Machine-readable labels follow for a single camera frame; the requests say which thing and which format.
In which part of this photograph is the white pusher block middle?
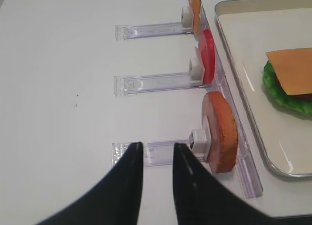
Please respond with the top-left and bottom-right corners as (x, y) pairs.
(188, 57), (204, 81)

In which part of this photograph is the standing yellow cheese slice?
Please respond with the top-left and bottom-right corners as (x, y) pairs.
(189, 0), (201, 38)

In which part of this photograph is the yellow cheese slice on tray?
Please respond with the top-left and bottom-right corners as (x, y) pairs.
(266, 48), (312, 95)

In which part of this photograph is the green lettuce leaf on tray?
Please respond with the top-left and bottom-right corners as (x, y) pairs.
(262, 61), (312, 116)

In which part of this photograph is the white pusher block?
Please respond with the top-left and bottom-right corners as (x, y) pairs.
(181, 6), (193, 28)
(188, 57), (204, 81)
(189, 129), (212, 156)

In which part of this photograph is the white pusher block far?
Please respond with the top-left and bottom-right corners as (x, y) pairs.
(181, 6), (193, 28)

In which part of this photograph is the clear acrylic left rack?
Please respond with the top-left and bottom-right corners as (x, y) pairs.
(114, 6), (263, 198)

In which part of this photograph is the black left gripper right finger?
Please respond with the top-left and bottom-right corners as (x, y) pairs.
(173, 143), (268, 225)

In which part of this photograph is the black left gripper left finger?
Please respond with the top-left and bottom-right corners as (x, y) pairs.
(41, 142), (143, 225)

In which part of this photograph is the metal serving tray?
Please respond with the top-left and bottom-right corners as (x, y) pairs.
(214, 0), (312, 178)

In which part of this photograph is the standing bun bottom slice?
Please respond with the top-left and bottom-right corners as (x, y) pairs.
(202, 91), (238, 173)

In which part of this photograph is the white pusher block near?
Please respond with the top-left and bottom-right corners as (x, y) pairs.
(189, 129), (212, 156)

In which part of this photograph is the standing red tomato slice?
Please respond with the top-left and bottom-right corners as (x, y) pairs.
(198, 29), (215, 84)

